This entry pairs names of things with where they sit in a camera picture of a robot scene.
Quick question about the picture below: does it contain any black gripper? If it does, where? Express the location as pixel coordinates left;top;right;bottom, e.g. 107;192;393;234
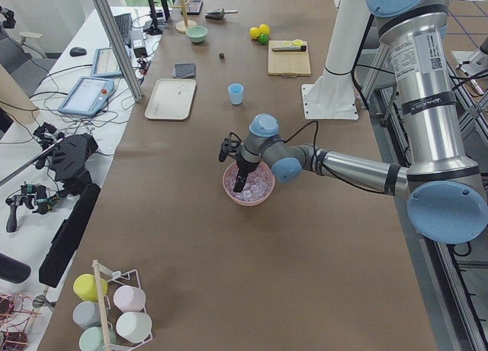
233;147;261;193

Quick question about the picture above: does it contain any pink cup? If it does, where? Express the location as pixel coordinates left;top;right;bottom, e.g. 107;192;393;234
113;285;146;312

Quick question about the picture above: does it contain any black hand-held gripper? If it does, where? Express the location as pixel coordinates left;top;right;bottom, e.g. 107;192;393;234
5;183;59;233

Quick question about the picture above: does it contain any light blue plastic cup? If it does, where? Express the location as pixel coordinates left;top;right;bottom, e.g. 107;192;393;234
227;83;244;105

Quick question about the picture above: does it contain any aluminium frame post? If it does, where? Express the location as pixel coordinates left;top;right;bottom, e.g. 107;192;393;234
91;0;143;102

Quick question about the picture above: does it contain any pile of ice cubes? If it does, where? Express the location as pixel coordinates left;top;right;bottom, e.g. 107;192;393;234
224;165;274;202

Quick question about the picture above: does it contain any wooden cutting board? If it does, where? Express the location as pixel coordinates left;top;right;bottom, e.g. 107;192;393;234
268;40;312;77

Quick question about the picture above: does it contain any green lime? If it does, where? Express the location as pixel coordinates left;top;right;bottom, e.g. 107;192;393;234
257;34;269;45

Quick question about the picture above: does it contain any cream rabbit tray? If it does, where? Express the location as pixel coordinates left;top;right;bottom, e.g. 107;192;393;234
144;79;197;121

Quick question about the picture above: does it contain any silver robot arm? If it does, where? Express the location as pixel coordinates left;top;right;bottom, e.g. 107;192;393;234
219;0;487;244

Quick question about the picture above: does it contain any mint cup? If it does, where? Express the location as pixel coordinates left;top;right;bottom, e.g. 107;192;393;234
79;327;104;351

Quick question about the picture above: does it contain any mint green bowl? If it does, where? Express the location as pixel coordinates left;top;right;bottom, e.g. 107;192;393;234
186;25;208;44

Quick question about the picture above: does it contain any white cup rack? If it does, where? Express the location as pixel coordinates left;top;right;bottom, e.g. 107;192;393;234
92;259;153;350

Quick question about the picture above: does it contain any black keyboard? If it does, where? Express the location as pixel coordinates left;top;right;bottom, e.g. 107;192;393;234
114;13;132;46

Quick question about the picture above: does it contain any white cup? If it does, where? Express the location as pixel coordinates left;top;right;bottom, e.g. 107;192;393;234
116;312;152;343

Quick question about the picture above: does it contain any blue teach pendant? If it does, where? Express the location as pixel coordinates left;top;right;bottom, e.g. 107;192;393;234
91;47;122;78
58;76;114;117

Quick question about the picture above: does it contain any pink bowl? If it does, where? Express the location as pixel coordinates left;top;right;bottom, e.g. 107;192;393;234
222;163;275;206

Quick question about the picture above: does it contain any grey cup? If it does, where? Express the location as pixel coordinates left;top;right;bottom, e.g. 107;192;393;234
72;301;101;330

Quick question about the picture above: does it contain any wooden cup tree stand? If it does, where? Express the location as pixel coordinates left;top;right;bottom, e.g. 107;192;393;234
172;0;197;34

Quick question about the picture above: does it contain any black computer mouse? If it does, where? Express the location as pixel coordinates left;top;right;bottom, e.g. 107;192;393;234
69;47;87;57

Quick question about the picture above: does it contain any yellow lemon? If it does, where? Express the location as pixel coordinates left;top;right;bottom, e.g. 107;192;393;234
258;24;271;35
249;27;261;40

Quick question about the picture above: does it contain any metal ice scoop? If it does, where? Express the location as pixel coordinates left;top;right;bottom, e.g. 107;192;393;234
205;8;239;21

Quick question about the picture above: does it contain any yellow cup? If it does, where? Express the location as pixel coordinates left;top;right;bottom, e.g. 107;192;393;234
73;274;98;301

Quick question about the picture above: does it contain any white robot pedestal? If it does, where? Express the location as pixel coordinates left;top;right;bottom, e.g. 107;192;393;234
302;0;371;120

